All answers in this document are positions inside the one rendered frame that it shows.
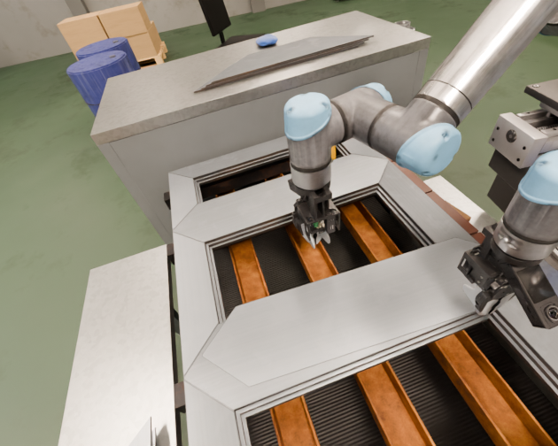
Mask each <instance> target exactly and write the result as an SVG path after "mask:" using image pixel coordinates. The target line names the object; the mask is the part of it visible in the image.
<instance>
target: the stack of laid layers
mask: <svg viewBox="0 0 558 446"><path fill-rule="evenodd" d="M288 157H289V150H288V149H285V150H280V151H277V152H275V153H271V154H268V155H266V156H263V157H260V158H255V159H252V160H249V161H246V162H243V163H241V164H238V165H233V166H230V167H227V168H224V169H221V170H218V171H215V172H212V173H208V174H205V175H202V176H198V177H196V178H193V181H194V186H195V191H196V197H197V201H198V204H200V203H203V197H202V193H201V188H200V186H201V185H204V184H206V183H209V182H212V181H217V180H219V179H222V178H226V177H229V176H231V175H234V174H237V173H241V172H244V171H248V170H251V169H253V168H256V167H259V166H262V165H266V164H270V163H273V162H275V161H278V160H281V159H284V158H288ZM373 195H377V196H378V197H379V198H380V199H381V201H382V202H383V203H384V204H385V205H386V206H387V208H388V209H389V210H390V211H391V212H392V213H393V214H394V216H395V217H396V218H397V219H398V220H399V221H400V222H401V224H402V225H403V226H404V227H405V228H406V229H407V231H408V232H409V233H410V234H411V235H412V236H413V237H414V238H415V239H416V240H417V241H418V242H419V243H420V244H421V245H422V247H426V246H429V245H431V244H434V242H433V241H432V240H431V239H430V238H429V237H428V236H427V235H426V234H425V233H424V232H423V231H422V229H421V228H420V227H419V226H418V225H417V224H416V223H415V222H414V221H413V220H412V219H411V218H410V217H409V216H408V214H407V213H406V212H405V211H404V210H403V209H402V208H401V207H400V206H399V205H398V204H397V203H396V201H395V200H394V199H393V198H392V197H391V196H390V195H389V194H388V193H387V192H386V191H385V190H384V189H383V187H382V186H381V185H380V184H379V183H377V184H375V185H372V186H369V187H366V188H362V189H359V190H356V191H353V192H351V193H348V194H345V195H342V196H338V197H336V198H333V199H330V200H331V201H332V202H333V204H334V205H335V206H336V207H340V206H343V205H346V204H350V203H353V202H356V201H359V200H361V199H364V198H366V197H369V196H373ZM291 223H293V222H292V213H289V214H286V215H283V216H281V217H278V218H275V219H271V220H268V221H265V222H262V223H259V224H257V225H255V226H252V227H247V228H245V229H242V230H239V231H236V232H234V233H231V234H228V235H224V236H221V237H218V238H215V239H213V240H211V241H208V242H205V251H206V255H207V261H208V266H209V271H210V276H211V282H212V286H213V296H214V301H215V306H216V311H217V316H218V321H219V323H218V325H217V326H216V328H215V329H214V330H213V332H212V334H211V335H210V337H209V338H208V340H207V341H206V343H205V345H204V347H203V348H202V350H201V351H200V352H199V353H198V356H197V357H196V359H195V360H194V362H193V363H192V365H191V366H190V369H189V370H188V372H186V374H185V375H184V377H183V378H184V380H185V381H186V382H188V383H189V384H190V385H192V386H193V387H195V388H197V389H199V390H201V391H202V392H204V393H205V394H207V395H209V396H210V397H211V398H213V399H215V400H216V401H218V402H219V403H221V404H223V405H225V406H226V407H228V408H229V409H230V410H232V411H234V412H235V416H236V426H237V431H238V436H239V441H240V446H252V441H251V437H250V432H249V427H248V423H247V419H248V418H250V417H251V416H254V415H256V414H259V413H261V412H264V411H267V410H269V409H271V408H274V407H276V406H278V405H280V404H284V403H287V402H289V401H290V400H293V399H295V398H298V397H300V396H303V395H306V394H308V393H310V392H313V391H315V390H317V389H319V388H323V387H326V386H328V385H330V384H332V383H334V382H337V381H341V380H342V379H345V378H347V377H350V376H352V375H354V374H356V373H360V372H362V371H365V370H367V369H369V368H371V367H373V366H376V365H380V364H382V363H384V362H386V361H389V360H391V359H393V358H396V357H399V356H401V355H404V354H406V353H408V352H410V351H412V350H416V349H419V348H421V347H423V346H425V345H428V344H430V343H432V342H435V341H438V340H440V339H443V338H445V337H447V336H449V335H453V334H455V333H458V332H460V331H462V330H464V329H467V328H469V327H473V326H474V325H477V324H479V323H482V322H484V321H487V320H488V321H489V323H490V324H491V325H492V326H493V327H494V328H495V330H496V331H497V332H498V333H499V334H500V335H501V336H502V338H503V339H504V340H505V341H506V342H507V343H508V344H509V346H510V347H511V348H512V349H513V350H514V351H515V353H516V354H517V355H518V356H519V357H520V358H521V359H522V360H523V362H524V363H525V364H526V365H527V366H528V367H529V368H530V369H531V370H532V371H533V372H534V373H535V374H536V376H537V377H538V378H539V379H540V380H541V381H542V382H543V384H544V385H545V386H546V387H547V388H548V389H549V391H550V392H551V393H552V394H553V395H554V396H555V397H556V399H557V400H558V374H557V373H556V372H555V371H554V370H553V369H552V368H551V367H550V365H549V364H548V363H547V362H546V361H545V360H544V359H543V358H542V357H541V356H540V355H539V354H538V352H537V351H535V350H534V349H533V348H532V347H531V346H530V344H529V343H527V342H526V341H525V340H524V338H523V337H522V336H521V335H520V334H519V333H518V332H517V331H516V330H515V329H514V328H513V327H512V325H511V324H510V323H509V322H508V321H507V320H506V319H505V318H504V317H503V316H502V315H501V314H500V313H499V311H498V310H496V311H494V312H492V313H491V314H488V315H479V314H477V312H476V311H475V312H472V313H470V314H467V315H464V316H461V317H459V318H456V319H451V320H448V321H447V322H444V323H441V324H438V325H436V326H433V327H428V328H425V329H423V330H420V331H417V332H414V333H412V334H407V335H404V336H401V337H399V338H396V339H393V340H390V341H388V342H383V343H380V344H377V345H375V346H372V347H369V348H366V349H364V350H359V351H356V352H354V353H351V354H348V355H345V356H342V357H340V358H335V359H332V360H330V361H327V362H324V363H321V364H319V365H314V366H311V367H308V368H306V369H303V370H300V371H297V372H295V373H290V374H287V375H284V376H281V377H278V378H275V379H273V380H270V381H265V382H262V383H260V384H257V385H254V386H251V387H247V386H246V385H244V384H243V383H242V382H241V381H239V380H237V379H236V378H234V377H233V376H231V375H230V374H228V373H226V372H224V371H223V370H221V369H220V368H219V367H218V366H216V365H214V364H213V363H211V362H210V361H208V360H207V359H205V358H203V357H202V354H203V353H204V351H205V349H206V348H207V346H208V345H209V344H210V342H211V341H212V339H213V338H214V337H215V336H216V334H217V333H218V331H219V330H220V328H221V326H222V325H223V324H224V322H225V321H226V319H227V317H226V312H225V308H224V303H223V299H222V294H221V286H220V282H219V277H218V273H217V268H216V264H215V259H214V254H213V251H214V250H217V249H219V248H222V247H225V246H228V245H230V244H232V243H235V242H240V241H242V240H245V239H248V238H251V237H254V236H256V235H260V234H263V233H266V232H268V231H271V230H274V229H277V228H279V227H284V226H286V225H289V224H291Z"/></svg>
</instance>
